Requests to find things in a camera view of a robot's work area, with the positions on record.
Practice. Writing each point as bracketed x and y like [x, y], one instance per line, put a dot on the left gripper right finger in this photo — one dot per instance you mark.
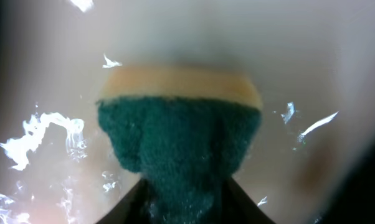
[238, 207]

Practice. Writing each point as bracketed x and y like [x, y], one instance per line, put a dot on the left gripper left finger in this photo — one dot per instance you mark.
[133, 208]

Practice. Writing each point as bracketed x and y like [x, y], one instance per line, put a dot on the green yellow scrub sponge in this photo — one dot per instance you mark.
[184, 130]

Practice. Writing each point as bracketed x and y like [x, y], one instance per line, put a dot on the black water basin tray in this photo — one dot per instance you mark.
[312, 161]

